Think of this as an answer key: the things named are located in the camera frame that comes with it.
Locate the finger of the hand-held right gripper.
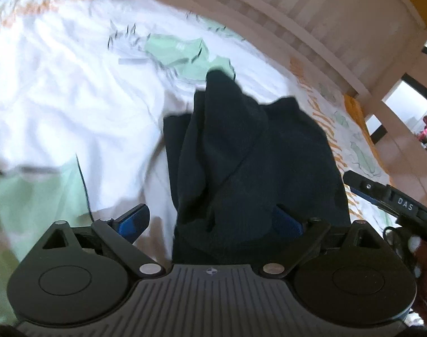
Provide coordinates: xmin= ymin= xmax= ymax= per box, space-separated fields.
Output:
xmin=343 ymin=170 xmax=391 ymax=206

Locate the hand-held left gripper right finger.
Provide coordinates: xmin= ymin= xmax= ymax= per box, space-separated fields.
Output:
xmin=259 ymin=205 xmax=380 ymax=279

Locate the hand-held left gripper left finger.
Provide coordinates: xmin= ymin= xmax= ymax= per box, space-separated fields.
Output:
xmin=42 ymin=204 xmax=167 ymax=279

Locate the dark navy hooded jacket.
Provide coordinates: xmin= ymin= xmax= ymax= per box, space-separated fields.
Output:
xmin=163 ymin=69 xmax=352 ymax=264

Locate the printed white bed sheet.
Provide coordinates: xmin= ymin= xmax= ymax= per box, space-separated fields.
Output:
xmin=0 ymin=0 xmax=408 ymax=325

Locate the black cable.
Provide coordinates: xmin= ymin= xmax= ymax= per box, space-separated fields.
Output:
xmin=382 ymin=225 xmax=411 ymax=254

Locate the white wooden bed frame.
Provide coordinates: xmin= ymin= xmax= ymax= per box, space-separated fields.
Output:
xmin=157 ymin=0 xmax=427 ymax=201

